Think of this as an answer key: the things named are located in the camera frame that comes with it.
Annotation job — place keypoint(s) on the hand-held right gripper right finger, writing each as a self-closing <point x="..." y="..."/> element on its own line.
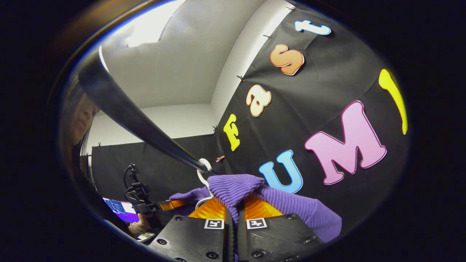
<point x="276" y="240"/>

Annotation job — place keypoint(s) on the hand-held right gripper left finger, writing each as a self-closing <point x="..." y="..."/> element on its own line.
<point x="193" y="240"/>

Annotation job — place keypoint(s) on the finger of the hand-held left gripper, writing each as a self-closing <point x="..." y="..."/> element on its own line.
<point x="174" y="204"/>

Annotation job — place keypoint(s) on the white plastic hanger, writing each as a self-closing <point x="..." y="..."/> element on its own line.
<point x="201" y="178"/>

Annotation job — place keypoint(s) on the purple knit jacket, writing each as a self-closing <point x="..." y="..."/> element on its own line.
<point x="236" y="189"/>

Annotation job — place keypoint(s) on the lit monitor screen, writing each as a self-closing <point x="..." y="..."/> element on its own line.
<point x="120" y="209"/>

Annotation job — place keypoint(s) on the person's dark clothing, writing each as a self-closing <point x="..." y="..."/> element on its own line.
<point x="82" y="182"/>

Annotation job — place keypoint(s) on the person's head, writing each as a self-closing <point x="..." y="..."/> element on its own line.
<point x="82" y="120"/>

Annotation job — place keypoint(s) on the black backdrop cloth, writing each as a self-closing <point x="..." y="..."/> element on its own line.
<point x="320" y="91"/>

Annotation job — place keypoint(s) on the large ceiling light panel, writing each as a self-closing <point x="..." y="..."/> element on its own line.
<point x="153" y="25"/>

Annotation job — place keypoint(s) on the black clothes rail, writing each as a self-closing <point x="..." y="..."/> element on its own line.
<point x="127" y="109"/>

